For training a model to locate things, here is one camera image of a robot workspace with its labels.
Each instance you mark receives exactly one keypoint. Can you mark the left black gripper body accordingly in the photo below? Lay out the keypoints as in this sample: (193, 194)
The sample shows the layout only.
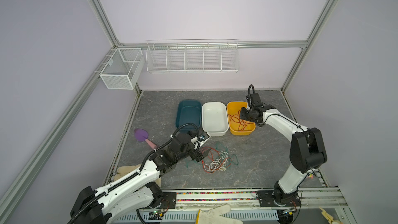
(196, 154)

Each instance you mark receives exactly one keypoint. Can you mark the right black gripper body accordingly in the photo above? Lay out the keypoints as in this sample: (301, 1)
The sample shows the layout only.
(246, 114)

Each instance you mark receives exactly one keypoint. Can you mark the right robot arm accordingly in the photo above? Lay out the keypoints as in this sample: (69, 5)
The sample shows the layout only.
(307, 149)

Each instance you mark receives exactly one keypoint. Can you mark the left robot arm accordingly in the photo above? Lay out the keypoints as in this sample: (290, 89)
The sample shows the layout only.
(138, 189)

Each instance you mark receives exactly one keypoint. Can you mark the yellow plastic bin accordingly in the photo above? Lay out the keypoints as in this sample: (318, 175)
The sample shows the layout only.
(236, 125)

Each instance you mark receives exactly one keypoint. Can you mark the white plastic bin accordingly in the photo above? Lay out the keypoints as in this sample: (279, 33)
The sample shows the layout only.
(215, 119)

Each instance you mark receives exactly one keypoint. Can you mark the teal plastic bin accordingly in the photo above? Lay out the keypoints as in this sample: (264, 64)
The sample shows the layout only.
(189, 111)

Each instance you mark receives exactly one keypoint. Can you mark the purple pink scoop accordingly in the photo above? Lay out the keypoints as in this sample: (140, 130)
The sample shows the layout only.
(142, 136)

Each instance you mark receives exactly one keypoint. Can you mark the white glove yellow cuff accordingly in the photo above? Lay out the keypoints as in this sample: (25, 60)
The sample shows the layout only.
(215, 216)

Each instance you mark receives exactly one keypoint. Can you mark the beige work glove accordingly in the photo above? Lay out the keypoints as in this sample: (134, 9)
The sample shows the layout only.
(127, 171)

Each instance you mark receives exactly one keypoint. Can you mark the white mesh box basket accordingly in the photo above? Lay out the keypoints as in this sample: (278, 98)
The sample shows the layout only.
(123, 69)

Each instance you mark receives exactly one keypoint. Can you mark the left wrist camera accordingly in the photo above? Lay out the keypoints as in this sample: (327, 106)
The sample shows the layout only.
(202, 138)

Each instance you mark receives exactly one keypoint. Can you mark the white wire wall basket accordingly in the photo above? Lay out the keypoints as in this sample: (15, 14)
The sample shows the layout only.
(200, 56)

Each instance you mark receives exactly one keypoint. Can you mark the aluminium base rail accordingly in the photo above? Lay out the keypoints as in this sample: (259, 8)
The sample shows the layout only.
(255, 198)

